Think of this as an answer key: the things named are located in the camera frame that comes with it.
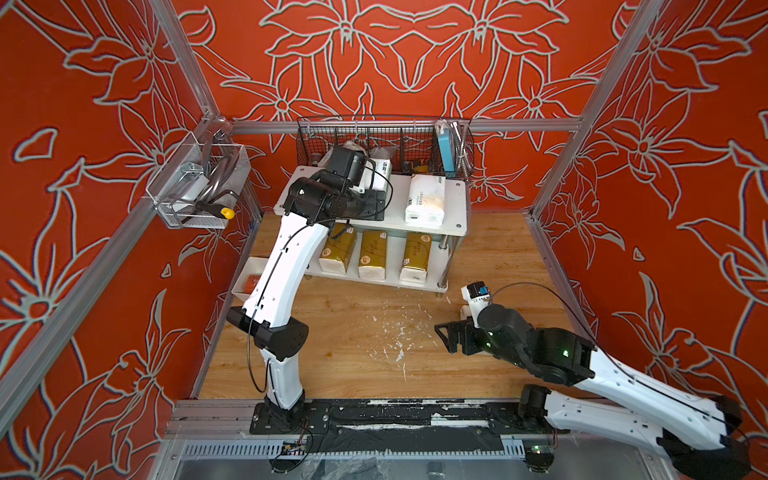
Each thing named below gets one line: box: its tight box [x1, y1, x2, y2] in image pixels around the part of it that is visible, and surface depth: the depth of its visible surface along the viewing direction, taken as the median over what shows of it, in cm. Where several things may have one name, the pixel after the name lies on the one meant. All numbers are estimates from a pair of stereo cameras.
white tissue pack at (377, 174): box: [364, 158, 392, 192], surface depth 69 cm
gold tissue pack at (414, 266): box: [399, 232, 433, 284], surface depth 92 cm
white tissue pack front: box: [404, 174, 446, 229], surface depth 71 cm
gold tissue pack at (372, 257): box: [358, 230, 388, 280], surface depth 94 cm
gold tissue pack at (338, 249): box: [318, 221, 357, 275], surface depth 94 cm
